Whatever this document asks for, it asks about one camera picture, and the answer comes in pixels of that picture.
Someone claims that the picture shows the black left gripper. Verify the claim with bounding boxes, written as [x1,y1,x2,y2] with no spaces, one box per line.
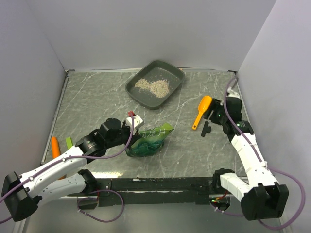
[105,120,141,149]

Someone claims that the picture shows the black bag clip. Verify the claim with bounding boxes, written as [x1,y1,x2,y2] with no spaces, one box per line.
[201,121,211,137]

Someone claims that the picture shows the yellow plastic scoop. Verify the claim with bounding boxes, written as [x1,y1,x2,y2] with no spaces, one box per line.
[192,96,212,130]

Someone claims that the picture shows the green litter bag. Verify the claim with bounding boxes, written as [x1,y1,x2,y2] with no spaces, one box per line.
[125,123,174,157]

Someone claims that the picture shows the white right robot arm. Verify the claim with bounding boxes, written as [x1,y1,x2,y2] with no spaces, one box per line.
[204,97,289,220]

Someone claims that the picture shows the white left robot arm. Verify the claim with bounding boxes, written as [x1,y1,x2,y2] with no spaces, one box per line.
[0,115,144,222]

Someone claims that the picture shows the grey litter tray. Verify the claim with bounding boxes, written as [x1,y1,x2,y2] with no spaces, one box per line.
[125,60,185,110]

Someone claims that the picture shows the beige litter granules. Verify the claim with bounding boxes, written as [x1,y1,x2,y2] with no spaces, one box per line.
[134,79,170,98]

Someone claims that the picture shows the green plastic block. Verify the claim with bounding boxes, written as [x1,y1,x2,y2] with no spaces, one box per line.
[66,137,73,149]

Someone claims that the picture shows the orange toy carrot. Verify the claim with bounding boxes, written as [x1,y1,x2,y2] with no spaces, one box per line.
[51,136,67,180]

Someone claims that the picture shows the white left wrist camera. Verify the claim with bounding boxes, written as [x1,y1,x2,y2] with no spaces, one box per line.
[126,111,145,130]

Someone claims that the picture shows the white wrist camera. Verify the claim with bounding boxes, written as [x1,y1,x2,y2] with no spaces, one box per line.
[226,87,240,99]
[126,111,145,130]

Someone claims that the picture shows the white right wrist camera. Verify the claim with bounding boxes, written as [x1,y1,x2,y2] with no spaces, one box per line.
[226,87,240,99]

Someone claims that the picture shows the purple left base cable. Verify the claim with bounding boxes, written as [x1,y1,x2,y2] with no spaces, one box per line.
[76,189,125,223]

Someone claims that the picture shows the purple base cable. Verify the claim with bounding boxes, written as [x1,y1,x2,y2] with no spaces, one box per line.
[210,206,243,217]
[76,189,125,223]

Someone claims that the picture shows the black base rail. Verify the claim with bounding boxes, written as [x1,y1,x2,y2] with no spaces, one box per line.
[94,177,225,205]

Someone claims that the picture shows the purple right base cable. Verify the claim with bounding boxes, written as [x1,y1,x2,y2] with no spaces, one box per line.
[210,206,243,217]

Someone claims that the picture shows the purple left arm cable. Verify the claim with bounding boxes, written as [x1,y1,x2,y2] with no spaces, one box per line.
[0,114,136,224]

